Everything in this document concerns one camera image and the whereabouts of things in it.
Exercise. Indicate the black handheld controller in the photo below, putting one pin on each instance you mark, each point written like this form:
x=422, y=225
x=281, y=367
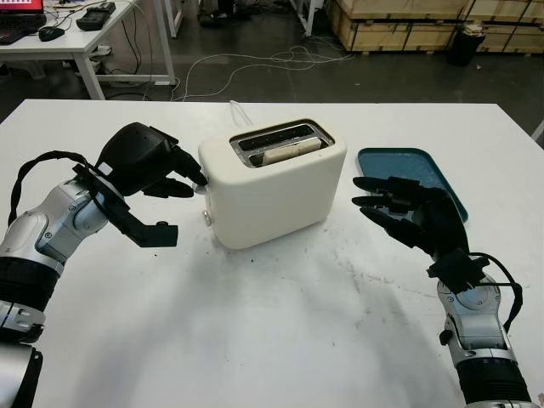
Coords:
x=94, y=17

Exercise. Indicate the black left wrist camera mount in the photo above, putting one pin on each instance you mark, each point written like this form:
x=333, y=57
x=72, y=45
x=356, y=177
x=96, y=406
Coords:
x=149, y=236

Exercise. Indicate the small toaster lever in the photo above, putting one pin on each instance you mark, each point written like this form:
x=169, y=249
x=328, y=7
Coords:
x=201, y=188

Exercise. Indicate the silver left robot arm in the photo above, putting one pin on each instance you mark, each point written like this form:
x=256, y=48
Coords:
x=42, y=229

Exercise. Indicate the cream white toaster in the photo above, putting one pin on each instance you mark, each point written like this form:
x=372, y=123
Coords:
x=272, y=195

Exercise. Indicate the large wooden crate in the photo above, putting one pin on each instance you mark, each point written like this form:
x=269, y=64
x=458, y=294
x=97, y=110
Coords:
x=395, y=25
x=510, y=21

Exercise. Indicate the white table frame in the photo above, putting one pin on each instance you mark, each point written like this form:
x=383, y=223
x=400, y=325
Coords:
x=171, y=17

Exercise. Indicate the slice of bread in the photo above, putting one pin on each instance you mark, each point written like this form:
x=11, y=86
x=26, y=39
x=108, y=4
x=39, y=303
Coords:
x=289, y=152

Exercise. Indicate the teal plastic tray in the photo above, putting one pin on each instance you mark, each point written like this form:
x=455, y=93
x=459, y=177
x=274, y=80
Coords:
x=399, y=163

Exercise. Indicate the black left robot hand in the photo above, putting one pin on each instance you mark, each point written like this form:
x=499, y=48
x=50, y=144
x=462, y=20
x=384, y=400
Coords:
x=132, y=157

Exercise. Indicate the black trash bin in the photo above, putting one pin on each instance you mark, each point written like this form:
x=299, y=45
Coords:
x=465, y=47

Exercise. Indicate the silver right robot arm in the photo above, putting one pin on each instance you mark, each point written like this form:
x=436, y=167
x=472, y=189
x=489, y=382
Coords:
x=480, y=331

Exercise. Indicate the clear toaster knob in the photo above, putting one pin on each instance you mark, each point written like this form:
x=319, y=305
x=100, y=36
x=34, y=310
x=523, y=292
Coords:
x=207, y=217

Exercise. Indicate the black laptop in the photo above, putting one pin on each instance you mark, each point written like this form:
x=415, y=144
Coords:
x=17, y=21

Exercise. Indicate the white desk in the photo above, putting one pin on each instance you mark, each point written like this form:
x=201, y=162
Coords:
x=64, y=42

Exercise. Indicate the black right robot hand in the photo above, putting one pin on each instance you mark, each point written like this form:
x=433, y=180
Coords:
x=438, y=221

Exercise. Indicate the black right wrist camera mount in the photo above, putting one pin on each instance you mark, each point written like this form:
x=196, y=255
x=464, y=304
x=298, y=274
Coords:
x=457, y=270

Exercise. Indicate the black computer mouse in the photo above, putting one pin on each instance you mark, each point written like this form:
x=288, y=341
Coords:
x=51, y=33

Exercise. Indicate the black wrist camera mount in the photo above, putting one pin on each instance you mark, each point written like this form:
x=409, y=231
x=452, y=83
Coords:
x=457, y=270
x=149, y=236

